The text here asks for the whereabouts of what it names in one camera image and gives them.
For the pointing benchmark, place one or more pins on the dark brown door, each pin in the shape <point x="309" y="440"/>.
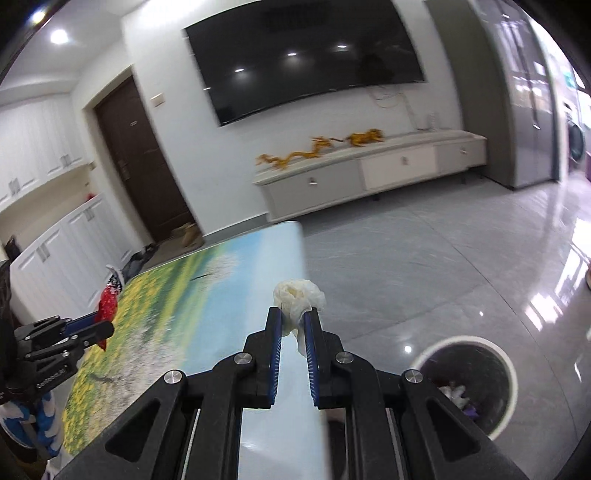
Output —
<point x="143" y="161"/>

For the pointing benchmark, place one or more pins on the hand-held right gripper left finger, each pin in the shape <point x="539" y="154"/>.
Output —
<point x="276" y="360"/>

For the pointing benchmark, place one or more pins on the red white snack packet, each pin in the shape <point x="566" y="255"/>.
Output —
<point x="110" y="300"/>

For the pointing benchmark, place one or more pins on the white trash bin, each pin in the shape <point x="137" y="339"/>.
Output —
<point x="505" y="392"/>

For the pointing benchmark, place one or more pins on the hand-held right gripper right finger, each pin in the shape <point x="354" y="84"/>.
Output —
<point x="311" y="360"/>

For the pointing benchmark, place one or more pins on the grey slipper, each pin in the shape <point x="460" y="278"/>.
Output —
<point x="136" y="264"/>

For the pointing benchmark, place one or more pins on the small gold ornament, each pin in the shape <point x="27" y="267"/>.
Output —
<point x="364" y="137"/>

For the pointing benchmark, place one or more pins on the purple box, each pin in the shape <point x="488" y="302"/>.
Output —
<point x="588" y="166"/>

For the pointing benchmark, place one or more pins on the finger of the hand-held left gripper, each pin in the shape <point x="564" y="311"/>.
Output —
<point x="94" y="333"/>
<point x="81" y="321"/>

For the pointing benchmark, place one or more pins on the black shoe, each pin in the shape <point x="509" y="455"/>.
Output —
<point x="151" y="248"/>

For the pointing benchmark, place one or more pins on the grey tall cabinet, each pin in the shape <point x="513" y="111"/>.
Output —
<point x="466" y="69"/>

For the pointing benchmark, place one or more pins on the steel refrigerator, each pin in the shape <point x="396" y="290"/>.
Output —
<point x="526" y="69"/>

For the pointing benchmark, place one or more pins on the washing machine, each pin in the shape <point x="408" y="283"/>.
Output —
<point x="576" y="138"/>

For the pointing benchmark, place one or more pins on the white wall cabinet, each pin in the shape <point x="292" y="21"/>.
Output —
<point x="37" y="138"/>

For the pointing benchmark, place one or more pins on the black wall television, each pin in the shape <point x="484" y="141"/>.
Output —
<point x="300" y="55"/>

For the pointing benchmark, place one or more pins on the gold dragon ornament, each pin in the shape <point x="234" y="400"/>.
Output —
<point x="300" y="154"/>

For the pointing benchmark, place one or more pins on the white TV cabinet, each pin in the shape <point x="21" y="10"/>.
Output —
<point x="323" y="189"/>

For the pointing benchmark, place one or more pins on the white shoe cabinet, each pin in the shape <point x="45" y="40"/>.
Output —
<point x="60" y="249"/>

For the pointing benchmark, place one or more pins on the white tissue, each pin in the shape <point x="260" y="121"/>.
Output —
<point x="455" y="393"/>
<point x="295" y="293"/>

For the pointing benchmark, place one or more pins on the wall switch plate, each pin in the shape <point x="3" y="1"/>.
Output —
<point x="159" y="100"/>

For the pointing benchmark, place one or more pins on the purple wrapper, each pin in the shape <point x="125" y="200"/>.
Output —
<point x="473" y="412"/>

